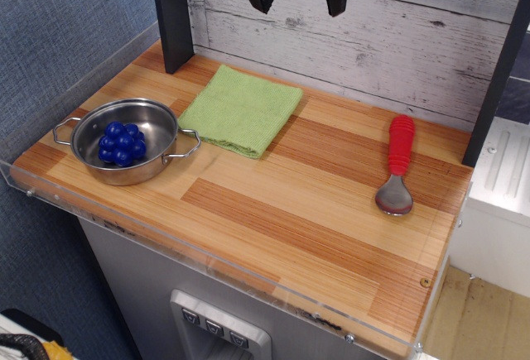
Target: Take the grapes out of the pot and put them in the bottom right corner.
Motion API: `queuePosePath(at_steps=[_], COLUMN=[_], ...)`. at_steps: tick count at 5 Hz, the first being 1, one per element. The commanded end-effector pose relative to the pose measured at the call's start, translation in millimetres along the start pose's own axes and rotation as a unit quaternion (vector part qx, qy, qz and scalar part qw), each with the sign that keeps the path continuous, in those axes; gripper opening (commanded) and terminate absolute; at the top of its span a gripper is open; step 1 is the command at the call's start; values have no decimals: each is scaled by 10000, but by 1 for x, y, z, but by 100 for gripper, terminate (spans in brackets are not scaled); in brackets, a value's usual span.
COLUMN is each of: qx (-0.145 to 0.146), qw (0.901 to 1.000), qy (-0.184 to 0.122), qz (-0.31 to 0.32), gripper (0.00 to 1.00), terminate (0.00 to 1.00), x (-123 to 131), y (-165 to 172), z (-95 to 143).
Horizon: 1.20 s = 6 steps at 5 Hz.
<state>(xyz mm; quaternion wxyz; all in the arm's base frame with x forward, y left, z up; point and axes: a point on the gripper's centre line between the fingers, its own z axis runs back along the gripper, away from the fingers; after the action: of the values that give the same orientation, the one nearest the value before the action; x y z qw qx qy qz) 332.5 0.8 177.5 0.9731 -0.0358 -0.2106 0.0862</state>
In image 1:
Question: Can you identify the black and yellow object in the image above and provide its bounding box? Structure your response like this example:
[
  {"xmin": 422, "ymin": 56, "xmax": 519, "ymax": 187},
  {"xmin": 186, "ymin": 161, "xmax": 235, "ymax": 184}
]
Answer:
[{"xmin": 1, "ymin": 309, "xmax": 75, "ymax": 360}]

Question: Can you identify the green folded cloth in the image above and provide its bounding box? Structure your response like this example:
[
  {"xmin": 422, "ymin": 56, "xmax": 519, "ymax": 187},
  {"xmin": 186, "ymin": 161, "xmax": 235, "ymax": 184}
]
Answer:
[{"xmin": 179, "ymin": 65, "xmax": 303, "ymax": 159}]

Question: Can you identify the blue toy grape bunch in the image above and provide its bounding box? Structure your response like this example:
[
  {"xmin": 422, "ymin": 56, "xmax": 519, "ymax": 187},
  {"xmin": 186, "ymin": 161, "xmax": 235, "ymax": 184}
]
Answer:
[{"xmin": 98, "ymin": 122, "xmax": 147, "ymax": 167}]

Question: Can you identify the clear acrylic table guard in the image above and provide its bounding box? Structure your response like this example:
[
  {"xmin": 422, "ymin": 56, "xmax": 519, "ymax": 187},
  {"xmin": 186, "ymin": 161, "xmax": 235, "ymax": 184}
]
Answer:
[{"xmin": 1, "ymin": 12, "xmax": 479, "ymax": 358}]

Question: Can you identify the black vertical post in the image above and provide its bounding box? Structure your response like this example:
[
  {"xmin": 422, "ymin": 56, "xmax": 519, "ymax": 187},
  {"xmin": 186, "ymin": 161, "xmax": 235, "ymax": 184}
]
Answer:
[
  {"xmin": 155, "ymin": 0, "xmax": 195, "ymax": 74},
  {"xmin": 461, "ymin": 0, "xmax": 529, "ymax": 167}
]

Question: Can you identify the red handled metal spoon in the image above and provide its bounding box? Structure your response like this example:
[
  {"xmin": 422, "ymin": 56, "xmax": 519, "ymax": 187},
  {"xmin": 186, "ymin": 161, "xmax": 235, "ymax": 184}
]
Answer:
[{"xmin": 375, "ymin": 115, "xmax": 415, "ymax": 216}]

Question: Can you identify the stainless steel pot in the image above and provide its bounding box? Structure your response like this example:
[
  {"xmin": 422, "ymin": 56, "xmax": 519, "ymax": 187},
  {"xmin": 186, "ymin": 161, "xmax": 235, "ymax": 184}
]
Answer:
[{"xmin": 52, "ymin": 98, "xmax": 201, "ymax": 186}]

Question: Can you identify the grey toy fridge cabinet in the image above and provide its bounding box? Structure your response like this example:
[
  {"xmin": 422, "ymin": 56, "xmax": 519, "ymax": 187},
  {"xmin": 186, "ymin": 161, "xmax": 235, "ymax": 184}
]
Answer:
[{"xmin": 80, "ymin": 220, "xmax": 377, "ymax": 359}]

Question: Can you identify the left black vertical post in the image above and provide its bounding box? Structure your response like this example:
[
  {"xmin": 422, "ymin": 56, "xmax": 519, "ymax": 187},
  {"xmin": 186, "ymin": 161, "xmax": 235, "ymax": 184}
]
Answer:
[{"xmin": 155, "ymin": 0, "xmax": 195, "ymax": 74}]

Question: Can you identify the white toy sink unit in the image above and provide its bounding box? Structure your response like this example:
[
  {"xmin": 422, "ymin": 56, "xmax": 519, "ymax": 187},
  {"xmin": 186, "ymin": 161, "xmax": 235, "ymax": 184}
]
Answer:
[{"xmin": 448, "ymin": 118, "xmax": 529, "ymax": 296}]

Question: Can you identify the silver dispenser button panel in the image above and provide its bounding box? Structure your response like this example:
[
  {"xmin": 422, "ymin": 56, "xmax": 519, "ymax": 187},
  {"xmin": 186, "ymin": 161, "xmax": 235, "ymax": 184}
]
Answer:
[{"xmin": 170, "ymin": 289, "xmax": 272, "ymax": 359}]

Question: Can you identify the right black vertical post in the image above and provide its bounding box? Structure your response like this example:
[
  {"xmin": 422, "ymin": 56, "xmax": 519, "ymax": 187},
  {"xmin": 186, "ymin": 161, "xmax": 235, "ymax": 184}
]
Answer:
[{"xmin": 461, "ymin": 0, "xmax": 529, "ymax": 167}]

